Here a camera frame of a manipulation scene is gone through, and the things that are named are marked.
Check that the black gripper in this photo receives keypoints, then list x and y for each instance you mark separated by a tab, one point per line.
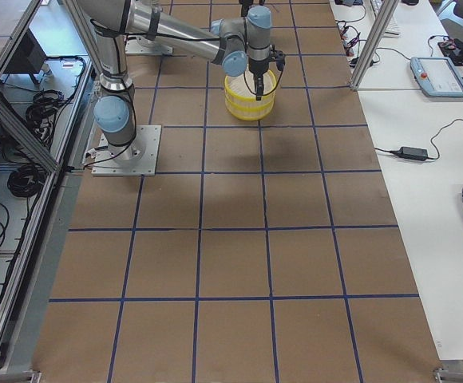
258	68

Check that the yellow steamer layer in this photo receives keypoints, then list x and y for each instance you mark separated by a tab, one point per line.
249	109
241	90

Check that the black power brick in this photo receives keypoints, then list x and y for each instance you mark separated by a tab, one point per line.
410	153

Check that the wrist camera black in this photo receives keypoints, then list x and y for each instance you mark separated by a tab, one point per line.
279	58

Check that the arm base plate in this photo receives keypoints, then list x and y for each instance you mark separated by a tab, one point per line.
140	158

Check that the aluminium vertical post right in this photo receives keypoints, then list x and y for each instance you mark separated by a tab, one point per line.
377	30

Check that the aluminium frame rail left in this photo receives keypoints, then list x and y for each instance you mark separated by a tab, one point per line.
26	147

